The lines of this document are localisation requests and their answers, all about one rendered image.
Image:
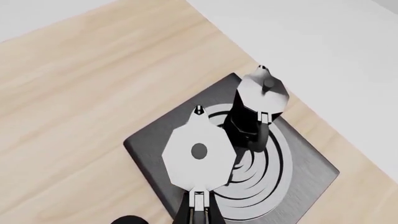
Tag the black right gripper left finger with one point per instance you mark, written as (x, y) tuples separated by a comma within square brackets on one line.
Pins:
[(184, 212)]

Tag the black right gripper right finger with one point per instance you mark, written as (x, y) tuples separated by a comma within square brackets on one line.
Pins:
[(213, 212)]

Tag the round black stove knob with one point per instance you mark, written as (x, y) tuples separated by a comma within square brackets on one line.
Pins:
[(129, 220)]

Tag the flat black stove plate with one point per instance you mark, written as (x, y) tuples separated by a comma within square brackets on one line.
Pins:
[(311, 172)]

